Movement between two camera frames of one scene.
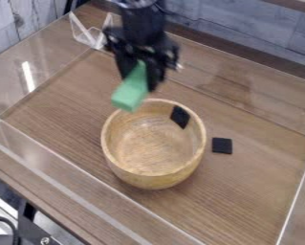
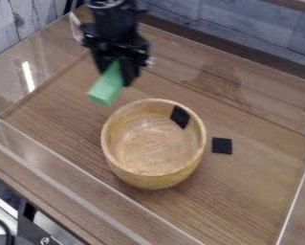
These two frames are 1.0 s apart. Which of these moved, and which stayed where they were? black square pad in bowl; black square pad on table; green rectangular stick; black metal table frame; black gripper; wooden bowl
Moved: black gripper; green rectangular stick
Stayed: wooden bowl; black square pad on table; black metal table frame; black square pad in bowl
